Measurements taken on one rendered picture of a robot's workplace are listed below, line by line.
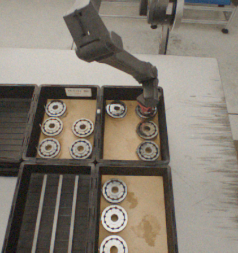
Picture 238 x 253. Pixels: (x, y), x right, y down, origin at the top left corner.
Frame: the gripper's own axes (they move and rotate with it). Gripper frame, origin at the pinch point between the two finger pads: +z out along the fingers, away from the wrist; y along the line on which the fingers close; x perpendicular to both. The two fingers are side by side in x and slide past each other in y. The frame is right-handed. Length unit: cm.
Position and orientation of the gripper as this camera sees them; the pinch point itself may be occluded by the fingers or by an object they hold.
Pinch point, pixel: (147, 108)
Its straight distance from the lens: 117.8
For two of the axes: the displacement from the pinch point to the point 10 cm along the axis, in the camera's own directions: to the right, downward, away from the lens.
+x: -6.9, -6.2, 3.7
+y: 7.2, -6.0, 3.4
